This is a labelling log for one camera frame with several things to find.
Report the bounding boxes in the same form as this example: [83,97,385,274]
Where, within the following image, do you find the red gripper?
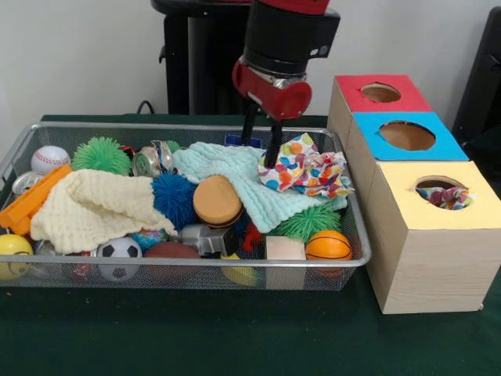
[231,60,313,168]

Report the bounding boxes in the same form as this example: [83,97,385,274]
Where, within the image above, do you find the green spiky rubber ball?
[71,136,133,176]

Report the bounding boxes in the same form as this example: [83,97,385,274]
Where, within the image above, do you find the shallow clear plastic bin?
[0,121,373,293]

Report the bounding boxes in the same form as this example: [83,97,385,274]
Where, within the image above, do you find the small black white soccer ball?
[96,236,144,282]

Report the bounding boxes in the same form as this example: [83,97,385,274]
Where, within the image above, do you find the orange notched foam block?
[0,164,74,236]

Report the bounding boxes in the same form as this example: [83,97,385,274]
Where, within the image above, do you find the cream waffle cloth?
[30,168,177,254]

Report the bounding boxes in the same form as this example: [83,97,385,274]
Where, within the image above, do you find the black metal stand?
[453,7,501,138]

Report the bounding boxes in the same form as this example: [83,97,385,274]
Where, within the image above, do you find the yellow tennis ball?
[0,233,35,281]

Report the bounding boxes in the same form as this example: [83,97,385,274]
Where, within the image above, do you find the white baseball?
[31,145,71,174]

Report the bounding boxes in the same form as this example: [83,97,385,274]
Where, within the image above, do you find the light blue waffle cloth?
[171,141,349,233]

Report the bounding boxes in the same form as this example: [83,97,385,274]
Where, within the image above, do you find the blue spiky rubber ball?
[151,172,198,230]

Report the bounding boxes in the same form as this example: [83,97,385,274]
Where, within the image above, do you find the multicoloured knotted rope toy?
[416,186,477,212]
[258,132,355,199]

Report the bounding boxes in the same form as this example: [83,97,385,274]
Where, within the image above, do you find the dark green tablecloth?
[463,125,501,161]
[0,113,501,376]

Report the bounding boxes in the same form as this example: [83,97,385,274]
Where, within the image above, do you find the small orange basketball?
[305,230,353,277]

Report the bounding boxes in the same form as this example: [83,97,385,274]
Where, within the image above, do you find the wooden box with three holes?
[327,74,501,315]

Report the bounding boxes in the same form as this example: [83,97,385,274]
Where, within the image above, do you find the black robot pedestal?
[150,0,316,116]

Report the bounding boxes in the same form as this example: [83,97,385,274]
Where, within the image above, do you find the small brown football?
[143,240,202,260]

